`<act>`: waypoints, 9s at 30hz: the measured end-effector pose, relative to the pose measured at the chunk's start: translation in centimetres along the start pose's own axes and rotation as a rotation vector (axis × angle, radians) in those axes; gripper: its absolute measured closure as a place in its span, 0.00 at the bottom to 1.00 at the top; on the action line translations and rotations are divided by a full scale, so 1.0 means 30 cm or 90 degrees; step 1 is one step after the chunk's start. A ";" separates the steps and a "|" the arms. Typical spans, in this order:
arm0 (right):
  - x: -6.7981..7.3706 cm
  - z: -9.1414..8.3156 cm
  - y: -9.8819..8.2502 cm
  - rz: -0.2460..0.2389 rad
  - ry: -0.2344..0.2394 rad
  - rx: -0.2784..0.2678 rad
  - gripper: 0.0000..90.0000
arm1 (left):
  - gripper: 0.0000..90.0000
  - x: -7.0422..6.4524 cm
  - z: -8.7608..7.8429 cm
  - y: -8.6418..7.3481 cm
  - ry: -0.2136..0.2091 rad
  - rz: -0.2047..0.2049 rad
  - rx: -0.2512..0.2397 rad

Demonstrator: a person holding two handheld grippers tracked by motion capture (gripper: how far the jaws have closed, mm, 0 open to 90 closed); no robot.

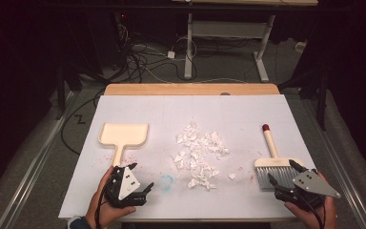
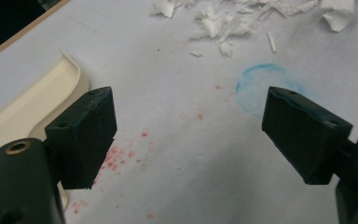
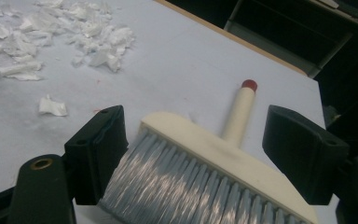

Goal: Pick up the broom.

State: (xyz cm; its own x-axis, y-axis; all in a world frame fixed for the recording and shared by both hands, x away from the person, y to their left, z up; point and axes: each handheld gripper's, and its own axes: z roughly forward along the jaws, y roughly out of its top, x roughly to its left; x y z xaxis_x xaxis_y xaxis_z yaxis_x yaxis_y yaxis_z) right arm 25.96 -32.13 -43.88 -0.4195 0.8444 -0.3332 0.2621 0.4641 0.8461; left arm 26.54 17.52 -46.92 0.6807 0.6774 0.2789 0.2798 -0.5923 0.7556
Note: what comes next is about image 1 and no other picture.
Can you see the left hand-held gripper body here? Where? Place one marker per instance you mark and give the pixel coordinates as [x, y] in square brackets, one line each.
[128, 184]

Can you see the white power adapter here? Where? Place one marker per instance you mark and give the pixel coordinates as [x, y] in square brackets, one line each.
[171, 54]

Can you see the pile of white paper scraps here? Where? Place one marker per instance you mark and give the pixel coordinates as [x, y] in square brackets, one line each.
[197, 152]

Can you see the cream plastic dustpan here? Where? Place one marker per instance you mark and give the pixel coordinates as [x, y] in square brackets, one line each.
[124, 135]

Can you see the person's left hand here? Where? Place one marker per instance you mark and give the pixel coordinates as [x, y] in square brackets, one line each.
[103, 213]

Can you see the metal floor rail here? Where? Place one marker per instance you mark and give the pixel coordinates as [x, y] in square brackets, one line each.
[35, 165]
[340, 165]

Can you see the white metal desk frame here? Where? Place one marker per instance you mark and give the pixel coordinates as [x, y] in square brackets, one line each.
[189, 47]

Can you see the person's right hand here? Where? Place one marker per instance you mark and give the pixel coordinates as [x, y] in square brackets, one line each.
[317, 219]

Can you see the wooden table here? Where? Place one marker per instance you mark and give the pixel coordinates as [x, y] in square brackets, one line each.
[187, 89]

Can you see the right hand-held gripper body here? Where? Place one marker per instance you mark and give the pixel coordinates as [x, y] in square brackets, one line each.
[311, 184]

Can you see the cream hand brush red tip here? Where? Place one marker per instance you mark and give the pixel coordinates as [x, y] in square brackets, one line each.
[271, 143]

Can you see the small white box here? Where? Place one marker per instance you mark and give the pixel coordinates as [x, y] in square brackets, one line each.
[300, 46]

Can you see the black metal stand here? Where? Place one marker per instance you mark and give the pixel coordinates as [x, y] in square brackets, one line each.
[321, 95]
[64, 89]

